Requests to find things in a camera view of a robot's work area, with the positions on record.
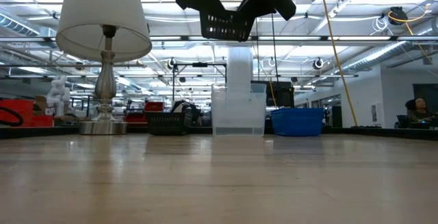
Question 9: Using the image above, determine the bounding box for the silver ventilation duct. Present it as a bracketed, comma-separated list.
[337, 18, 438, 73]

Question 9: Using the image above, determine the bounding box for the black hose loop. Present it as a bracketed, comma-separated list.
[0, 106, 25, 127]

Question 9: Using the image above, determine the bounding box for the brown cardboard box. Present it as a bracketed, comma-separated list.
[33, 95, 48, 116]

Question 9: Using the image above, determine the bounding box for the red tool case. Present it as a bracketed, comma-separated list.
[144, 101, 165, 113]

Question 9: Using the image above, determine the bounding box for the black frame stand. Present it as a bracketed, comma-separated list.
[172, 62, 228, 102]

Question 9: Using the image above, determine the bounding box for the person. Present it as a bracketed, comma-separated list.
[405, 97, 435, 129]

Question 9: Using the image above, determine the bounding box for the black table edge rail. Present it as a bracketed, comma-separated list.
[0, 125, 438, 140]

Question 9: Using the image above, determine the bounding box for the grey horizontal crossbar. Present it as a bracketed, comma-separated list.
[0, 35, 438, 44]

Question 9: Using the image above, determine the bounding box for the black hanging cable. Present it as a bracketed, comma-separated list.
[270, 11, 281, 88]

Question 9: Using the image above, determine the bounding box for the large red crate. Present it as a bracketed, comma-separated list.
[0, 99, 35, 128]

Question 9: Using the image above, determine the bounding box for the white humanoid figure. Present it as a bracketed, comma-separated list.
[47, 75, 72, 117]

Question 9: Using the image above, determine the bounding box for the small red box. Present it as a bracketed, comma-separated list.
[32, 115, 55, 128]

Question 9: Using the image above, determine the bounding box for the flat red case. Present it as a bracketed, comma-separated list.
[125, 112, 149, 124]

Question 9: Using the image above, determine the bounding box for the black slotted plastic basket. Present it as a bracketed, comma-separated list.
[199, 9, 257, 43]
[146, 111, 188, 136]

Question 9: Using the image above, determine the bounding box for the black reel with yellow cord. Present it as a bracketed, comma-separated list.
[387, 3, 433, 64]

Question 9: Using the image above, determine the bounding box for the yellow hanging cable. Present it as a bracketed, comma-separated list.
[318, 0, 359, 128]

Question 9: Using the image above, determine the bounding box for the white shade silver table lamp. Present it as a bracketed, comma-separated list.
[55, 0, 153, 136]

